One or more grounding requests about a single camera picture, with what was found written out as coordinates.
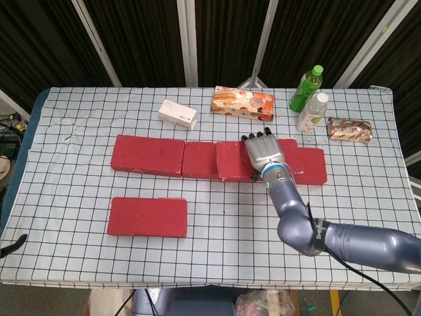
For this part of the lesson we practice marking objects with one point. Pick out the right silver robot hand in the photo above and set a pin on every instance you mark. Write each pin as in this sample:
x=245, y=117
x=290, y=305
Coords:
x=264, y=149

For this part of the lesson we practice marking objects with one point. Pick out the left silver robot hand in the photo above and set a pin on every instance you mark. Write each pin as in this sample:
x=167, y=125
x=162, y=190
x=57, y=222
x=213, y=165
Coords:
x=13, y=247

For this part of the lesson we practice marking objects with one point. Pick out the red brick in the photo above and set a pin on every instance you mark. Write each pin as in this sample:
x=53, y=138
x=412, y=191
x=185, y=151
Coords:
x=146, y=217
x=314, y=164
x=230, y=161
x=197, y=161
x=148, y=154

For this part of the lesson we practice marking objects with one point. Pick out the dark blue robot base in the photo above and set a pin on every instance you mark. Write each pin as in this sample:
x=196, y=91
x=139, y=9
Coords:
x=190, y=304

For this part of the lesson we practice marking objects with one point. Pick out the orange snack box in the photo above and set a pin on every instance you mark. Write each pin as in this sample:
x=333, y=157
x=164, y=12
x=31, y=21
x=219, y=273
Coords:
x=241, y=103

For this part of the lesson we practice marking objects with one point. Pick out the clear bottle white cap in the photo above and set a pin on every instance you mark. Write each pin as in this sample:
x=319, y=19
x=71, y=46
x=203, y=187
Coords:
x=310, y=115

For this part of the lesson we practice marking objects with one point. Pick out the green drink bottle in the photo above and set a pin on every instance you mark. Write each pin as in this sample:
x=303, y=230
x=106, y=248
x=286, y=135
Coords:
x=304, y=89

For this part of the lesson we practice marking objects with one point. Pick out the beige hat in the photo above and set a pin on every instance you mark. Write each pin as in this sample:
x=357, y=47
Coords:
x=4, y=168

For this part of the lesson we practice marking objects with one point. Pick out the gold foil snack pack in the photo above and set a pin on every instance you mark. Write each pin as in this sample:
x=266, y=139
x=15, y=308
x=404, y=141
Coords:
x=348, y=130

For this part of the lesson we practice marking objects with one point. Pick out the blue table padding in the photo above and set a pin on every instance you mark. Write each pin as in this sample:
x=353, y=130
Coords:
x=23, y=154

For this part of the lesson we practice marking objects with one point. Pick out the white cardboard box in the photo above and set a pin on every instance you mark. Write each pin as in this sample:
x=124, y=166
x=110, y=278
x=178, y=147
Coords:
x=177, y=113

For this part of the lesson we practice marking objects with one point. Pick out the white checkered tablecloth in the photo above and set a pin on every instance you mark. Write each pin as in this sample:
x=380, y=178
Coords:
x=210, y=230

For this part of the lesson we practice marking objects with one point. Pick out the white pole with foot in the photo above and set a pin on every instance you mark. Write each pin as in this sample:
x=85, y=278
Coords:
x=260, y=42

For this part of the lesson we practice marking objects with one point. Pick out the white plastic bag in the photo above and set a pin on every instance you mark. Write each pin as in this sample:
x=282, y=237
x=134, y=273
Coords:
x=105, y=303

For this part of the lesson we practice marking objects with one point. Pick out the clear plastic bag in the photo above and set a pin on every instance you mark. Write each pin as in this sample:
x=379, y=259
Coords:
x=260, y=304

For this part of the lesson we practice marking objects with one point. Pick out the dark pleated curtain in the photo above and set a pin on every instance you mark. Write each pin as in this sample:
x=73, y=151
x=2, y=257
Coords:
x=148, y=39

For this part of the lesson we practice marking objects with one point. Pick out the white double frame pole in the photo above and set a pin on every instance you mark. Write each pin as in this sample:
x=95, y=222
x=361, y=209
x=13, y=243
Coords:
x=187, y=42

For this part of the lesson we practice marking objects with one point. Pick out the white frame bar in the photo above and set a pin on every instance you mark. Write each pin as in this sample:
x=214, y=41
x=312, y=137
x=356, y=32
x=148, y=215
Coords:
x=13, y=103

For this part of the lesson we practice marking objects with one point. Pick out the yellow post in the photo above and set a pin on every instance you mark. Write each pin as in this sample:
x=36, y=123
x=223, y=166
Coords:
x=335, y=304

